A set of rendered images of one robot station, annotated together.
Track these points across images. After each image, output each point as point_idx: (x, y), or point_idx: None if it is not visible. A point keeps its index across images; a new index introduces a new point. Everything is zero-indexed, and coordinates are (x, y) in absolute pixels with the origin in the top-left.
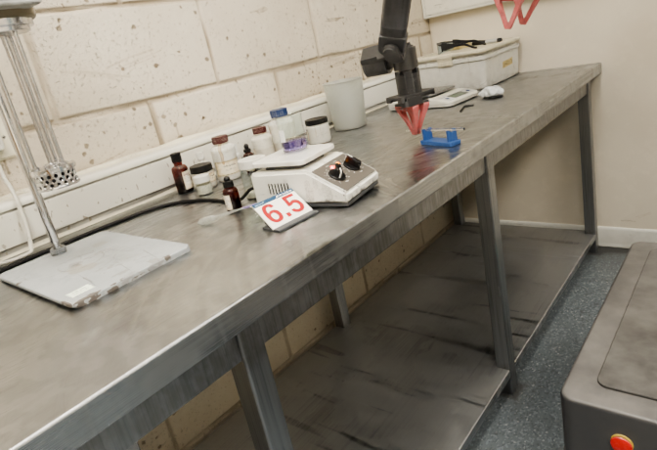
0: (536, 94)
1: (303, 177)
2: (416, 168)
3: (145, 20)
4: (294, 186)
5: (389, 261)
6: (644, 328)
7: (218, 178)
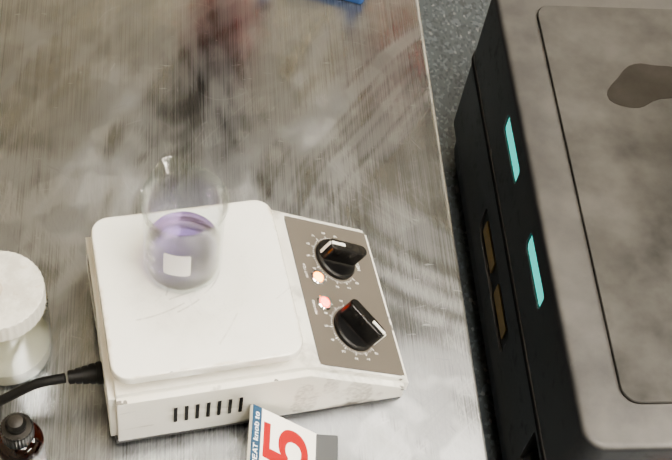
0: None
1: (301, 381)
2: (381, 148)
3: None
4: (264, 398)
5: None
6: (625, 242)
7: None
